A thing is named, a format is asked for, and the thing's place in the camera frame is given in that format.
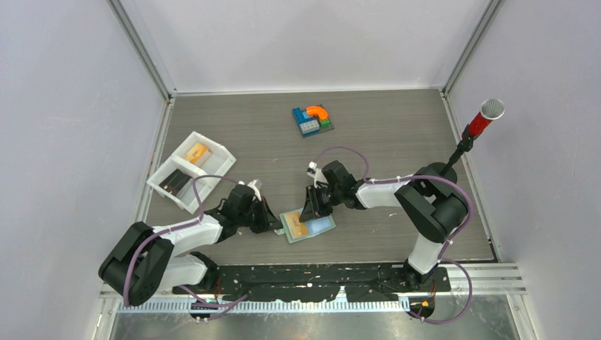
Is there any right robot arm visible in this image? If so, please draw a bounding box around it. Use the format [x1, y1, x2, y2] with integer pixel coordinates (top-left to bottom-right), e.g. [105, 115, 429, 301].
[300, 161, 474, 291]

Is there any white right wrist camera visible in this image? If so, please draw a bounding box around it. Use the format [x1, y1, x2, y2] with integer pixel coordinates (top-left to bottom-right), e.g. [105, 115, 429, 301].
[307, 161, 328, 187]

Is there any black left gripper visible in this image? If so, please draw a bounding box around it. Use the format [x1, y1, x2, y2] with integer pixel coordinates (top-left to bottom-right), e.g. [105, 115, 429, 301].
[237, 196, 282, 234]

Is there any orange card stack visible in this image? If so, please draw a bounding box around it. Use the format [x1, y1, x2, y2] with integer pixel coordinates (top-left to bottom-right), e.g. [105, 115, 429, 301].
[183, 143, 212, 167]

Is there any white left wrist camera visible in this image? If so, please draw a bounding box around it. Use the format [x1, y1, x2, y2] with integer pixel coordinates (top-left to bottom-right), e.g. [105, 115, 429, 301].
[246, 179, 262, 201]

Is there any colourful toy block set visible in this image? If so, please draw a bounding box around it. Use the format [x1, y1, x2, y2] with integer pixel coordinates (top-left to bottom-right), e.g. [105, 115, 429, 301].
[291, 105, 335, 138]

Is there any red microphone on stand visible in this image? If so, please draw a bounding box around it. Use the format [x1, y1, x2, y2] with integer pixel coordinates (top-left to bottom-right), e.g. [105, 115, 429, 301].
[427, 98, 505, 183]

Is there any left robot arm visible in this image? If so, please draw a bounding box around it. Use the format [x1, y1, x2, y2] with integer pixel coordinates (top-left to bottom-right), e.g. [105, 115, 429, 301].
[98, 181, 283, 307]

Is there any black card in tray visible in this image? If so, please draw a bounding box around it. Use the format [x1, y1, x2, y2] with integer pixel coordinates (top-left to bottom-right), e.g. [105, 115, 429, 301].
[167, 174, 191, 197]

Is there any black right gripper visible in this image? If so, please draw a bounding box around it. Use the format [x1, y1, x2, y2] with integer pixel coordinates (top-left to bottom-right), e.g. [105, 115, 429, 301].
[300, 184, 342, 223]

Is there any black credit card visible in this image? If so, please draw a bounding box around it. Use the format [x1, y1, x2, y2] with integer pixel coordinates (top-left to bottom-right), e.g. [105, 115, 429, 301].
[159, 169, 187, 192]

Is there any white two-compartment tray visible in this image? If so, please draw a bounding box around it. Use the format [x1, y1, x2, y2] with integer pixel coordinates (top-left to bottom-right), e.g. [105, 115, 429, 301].
[147, 132, 237, 214]

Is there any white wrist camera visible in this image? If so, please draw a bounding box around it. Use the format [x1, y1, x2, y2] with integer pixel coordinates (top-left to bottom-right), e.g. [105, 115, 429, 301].
[307, 161, 328, 187]
[246, 179, 262, 201]

